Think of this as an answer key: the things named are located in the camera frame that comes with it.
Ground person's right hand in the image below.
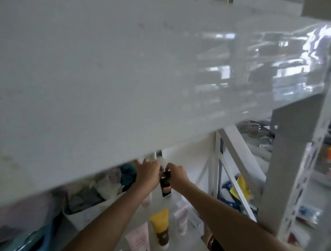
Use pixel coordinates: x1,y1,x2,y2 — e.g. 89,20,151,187
165,163,190,193

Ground person's left hand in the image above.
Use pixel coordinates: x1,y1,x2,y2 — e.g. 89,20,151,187
134,158,162,193

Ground black cosmetic tube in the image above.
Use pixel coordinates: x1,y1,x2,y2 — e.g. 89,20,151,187
159,167,172,198

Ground person's right forearm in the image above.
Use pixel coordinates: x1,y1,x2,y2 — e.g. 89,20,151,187
178,181,278,251

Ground person's left forearm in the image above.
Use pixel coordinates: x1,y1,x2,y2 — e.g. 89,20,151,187
63,181,156,251

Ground teal cloth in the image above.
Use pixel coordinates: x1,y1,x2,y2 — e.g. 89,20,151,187
120,163,137,192

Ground pale pink cosmetic tube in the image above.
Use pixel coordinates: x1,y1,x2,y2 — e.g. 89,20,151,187
174,204,189,236

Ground yellow tube with brown cap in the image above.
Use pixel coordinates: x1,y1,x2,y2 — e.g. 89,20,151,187
149,208,170,247

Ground crumpled cloths in bin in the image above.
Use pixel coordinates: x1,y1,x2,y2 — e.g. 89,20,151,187
66,169,123,211

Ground blue and white packet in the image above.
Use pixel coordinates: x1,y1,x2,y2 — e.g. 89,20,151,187
220,180,241,208

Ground yellow packet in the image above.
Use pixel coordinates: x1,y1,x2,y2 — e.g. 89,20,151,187
230,174,252,205

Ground white shelf board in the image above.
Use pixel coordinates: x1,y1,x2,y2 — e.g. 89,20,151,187
0,0,331,208

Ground white storage bin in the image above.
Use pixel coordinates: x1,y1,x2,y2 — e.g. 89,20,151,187
62,190,127,239

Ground brown round container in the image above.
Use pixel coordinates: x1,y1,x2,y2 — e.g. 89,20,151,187
203,233,220,251

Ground clear glass jar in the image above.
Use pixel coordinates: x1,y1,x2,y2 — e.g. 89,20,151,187
244,122,262,139

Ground blue plastic basin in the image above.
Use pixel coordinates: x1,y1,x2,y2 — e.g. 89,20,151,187
0,215,61,251

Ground white metal shelf frame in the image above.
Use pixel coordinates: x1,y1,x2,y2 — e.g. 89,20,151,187
199,125,267,236

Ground white perforated shelf post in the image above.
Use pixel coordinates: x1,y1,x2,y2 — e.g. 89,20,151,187
259,89,331,238

